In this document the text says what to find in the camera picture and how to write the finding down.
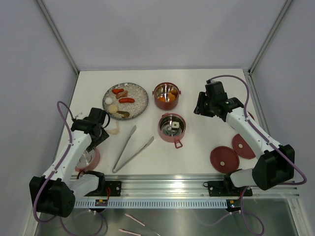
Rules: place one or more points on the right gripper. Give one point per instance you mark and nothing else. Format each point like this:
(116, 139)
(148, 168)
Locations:
(199, 108)

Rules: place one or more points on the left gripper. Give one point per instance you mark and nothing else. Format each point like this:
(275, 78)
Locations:
(104, 136)

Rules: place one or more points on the white steamed bun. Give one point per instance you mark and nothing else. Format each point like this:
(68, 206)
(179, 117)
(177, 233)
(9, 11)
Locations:
(112, 109)

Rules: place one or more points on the sushi roll piece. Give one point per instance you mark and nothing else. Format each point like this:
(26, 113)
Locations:
(175, 125)

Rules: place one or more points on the pink lunch container with handle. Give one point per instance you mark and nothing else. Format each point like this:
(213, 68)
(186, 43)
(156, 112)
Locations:
(172, 135)

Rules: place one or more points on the brown shrimp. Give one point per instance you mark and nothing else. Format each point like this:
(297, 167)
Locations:
(123, 114)

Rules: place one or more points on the dark red lunch container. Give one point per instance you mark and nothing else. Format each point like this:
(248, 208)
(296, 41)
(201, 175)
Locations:
(169, 91)

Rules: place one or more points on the metal tongs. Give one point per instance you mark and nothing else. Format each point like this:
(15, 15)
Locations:
(131, 149)

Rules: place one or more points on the orange fried chicken piece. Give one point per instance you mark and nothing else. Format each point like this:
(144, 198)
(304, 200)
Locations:
(116, 91)

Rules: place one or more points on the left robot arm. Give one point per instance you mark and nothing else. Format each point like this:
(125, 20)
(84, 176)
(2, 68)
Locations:
(53, 193)

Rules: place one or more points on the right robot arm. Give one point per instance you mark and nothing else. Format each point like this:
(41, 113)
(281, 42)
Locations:
(274, 160)

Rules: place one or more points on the small white rice bowl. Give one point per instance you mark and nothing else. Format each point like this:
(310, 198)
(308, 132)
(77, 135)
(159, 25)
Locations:
(108, 101)

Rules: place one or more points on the speckled ceramic plate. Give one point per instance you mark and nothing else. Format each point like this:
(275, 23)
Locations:
(135, 109)

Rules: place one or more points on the red sausage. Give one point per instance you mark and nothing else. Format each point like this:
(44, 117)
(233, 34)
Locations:
(126, 100)

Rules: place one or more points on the dark red lid middle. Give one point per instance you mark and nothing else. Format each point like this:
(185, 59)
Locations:
(241, 147)

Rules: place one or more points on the dark red lid front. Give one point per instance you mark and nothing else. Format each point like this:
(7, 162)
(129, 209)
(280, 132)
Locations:
(224, 159)

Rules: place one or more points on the pink stick upper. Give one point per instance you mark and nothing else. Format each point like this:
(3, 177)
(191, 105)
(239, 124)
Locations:
(134, 219)

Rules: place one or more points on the pink stick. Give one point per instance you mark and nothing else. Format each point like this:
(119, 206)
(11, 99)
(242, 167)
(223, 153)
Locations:
(128, 232)
(134, 219)

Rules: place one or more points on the pink stick lower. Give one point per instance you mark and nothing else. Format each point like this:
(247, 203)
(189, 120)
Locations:
(128, 232)

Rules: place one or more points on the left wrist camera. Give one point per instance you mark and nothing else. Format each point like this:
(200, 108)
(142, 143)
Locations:
(100, 116)

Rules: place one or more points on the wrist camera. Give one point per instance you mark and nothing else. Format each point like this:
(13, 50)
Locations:
(215, 90)
(100, 116)

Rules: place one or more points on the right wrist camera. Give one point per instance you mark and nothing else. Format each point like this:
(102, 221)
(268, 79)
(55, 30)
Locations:
(215, 90)

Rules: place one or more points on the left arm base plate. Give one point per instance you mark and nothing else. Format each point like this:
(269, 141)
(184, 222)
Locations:
(111, 188)

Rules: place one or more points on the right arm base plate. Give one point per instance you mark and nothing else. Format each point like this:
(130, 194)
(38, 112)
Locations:
(219, 189)

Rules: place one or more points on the aluminium front rail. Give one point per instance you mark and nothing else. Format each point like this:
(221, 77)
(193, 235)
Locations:
(164, 186)

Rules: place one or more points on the white slotted cable duct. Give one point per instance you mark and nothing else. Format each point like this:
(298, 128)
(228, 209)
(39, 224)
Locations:
(152, 204)

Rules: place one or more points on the right aluminium post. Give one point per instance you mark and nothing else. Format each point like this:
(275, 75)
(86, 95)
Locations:
(271, 34)

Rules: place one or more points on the aluminium post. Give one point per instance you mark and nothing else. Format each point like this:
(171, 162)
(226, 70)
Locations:
(271, 34)
(58, 37)

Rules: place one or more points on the left aluminium post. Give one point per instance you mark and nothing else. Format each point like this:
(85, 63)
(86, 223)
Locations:
(58, 37)

